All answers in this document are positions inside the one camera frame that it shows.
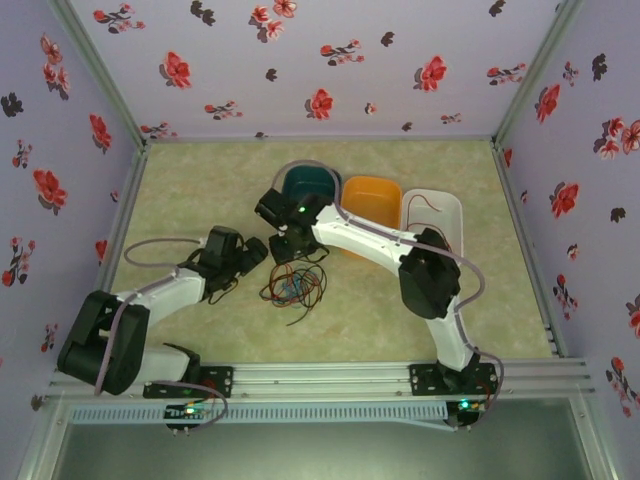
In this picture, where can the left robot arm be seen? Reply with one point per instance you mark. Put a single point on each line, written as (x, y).
(100, 340)

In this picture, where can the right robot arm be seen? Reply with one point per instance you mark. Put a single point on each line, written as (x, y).
(430, 275)

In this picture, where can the teal plastic bin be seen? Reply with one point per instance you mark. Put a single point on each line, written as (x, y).
(310, 182)

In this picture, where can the orange plastic bin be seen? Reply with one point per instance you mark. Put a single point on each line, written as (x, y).
(372, 200)

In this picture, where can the white plastic bin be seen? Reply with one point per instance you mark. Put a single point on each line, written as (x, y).
(450, 220)

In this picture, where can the grey metal panel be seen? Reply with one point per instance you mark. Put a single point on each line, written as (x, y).
(320, 455)

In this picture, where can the aluminium side rail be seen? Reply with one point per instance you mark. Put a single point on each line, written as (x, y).
(506, 177)
(131, 190)

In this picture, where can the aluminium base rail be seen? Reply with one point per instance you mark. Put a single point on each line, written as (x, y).
(320, 380)

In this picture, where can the aluminium frame post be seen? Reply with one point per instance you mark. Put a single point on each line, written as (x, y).
(540, 65)
(100, 70)

